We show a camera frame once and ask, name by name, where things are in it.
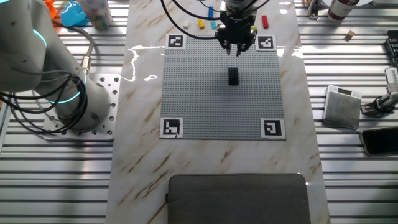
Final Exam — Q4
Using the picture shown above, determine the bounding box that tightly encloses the red white bottle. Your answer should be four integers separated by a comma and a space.
328, 0, 361, 22

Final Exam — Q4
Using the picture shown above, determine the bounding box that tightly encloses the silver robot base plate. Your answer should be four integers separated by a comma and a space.
42, 73, 121, 141

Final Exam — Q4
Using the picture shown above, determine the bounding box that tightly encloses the black smartphone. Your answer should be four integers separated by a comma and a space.
359, 126, 398, 157

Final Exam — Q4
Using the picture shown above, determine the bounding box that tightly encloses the silver camera on mount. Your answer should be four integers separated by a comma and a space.
360, 67, 398, 118

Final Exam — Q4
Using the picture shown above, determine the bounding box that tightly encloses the black cable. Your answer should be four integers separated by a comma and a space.
0, 73, 90, 135
160, 0, 218, 40
171, 0, 271, 21

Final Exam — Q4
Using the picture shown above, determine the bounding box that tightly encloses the black Lego plate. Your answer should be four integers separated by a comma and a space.
228, 67, 239, 86

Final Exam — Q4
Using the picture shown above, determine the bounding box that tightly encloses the silver digital scale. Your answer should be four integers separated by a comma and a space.
322, 85, 363, 131

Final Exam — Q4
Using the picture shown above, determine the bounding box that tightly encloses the black keyboard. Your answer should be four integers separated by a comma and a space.
385, 30, 398, 68

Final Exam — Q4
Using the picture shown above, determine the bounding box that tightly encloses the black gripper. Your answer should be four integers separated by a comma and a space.
215, 11, 258, 58

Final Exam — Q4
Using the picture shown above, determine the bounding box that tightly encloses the black white marker tag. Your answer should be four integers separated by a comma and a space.
159, 116, 184, 139
260, 118, 286, 139
165, 33, 187, 50
255, 34, 277, 52

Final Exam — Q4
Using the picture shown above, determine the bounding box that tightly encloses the grey fabric pad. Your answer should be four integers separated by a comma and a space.
166, 173, 312, 224

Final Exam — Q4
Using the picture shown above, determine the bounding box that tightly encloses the clear plastic jar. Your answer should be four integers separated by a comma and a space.
77, 0, 114, 31

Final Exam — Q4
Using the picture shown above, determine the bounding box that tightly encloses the grey Lego baseplate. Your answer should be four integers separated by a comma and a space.
160, 34, 287, 141

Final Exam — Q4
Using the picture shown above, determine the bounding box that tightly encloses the grey robot power cable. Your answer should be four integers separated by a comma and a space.
54, 20, 96, 77

